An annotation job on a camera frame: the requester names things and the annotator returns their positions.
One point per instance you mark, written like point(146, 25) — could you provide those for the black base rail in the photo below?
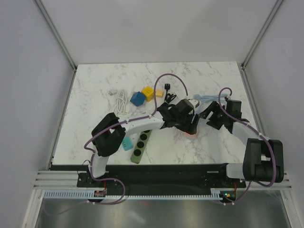
point(178, 179)

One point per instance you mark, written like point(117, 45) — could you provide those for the green power strip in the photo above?
point(140, 146)

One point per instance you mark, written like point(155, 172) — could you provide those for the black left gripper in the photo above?
point(190, 128)

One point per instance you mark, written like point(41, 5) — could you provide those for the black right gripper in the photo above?
point(214, 107)

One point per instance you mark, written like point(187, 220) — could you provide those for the white cable duct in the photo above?
point(94, 195)

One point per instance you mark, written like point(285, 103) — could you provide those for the pink cube socket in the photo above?
point(191, 136)

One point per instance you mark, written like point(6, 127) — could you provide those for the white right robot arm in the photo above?
point(263, 159)

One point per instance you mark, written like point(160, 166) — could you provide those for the yellow plug adapter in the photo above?
point(159, 93)

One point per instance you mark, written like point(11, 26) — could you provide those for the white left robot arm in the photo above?
point(108, 135)

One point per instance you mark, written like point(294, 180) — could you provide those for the blue cube socket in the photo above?
point(137, 99)

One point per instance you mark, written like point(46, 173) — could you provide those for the yellow cube socket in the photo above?
point(148, 92)

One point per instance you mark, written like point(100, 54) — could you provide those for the teal power strip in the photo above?
point(127, 143)

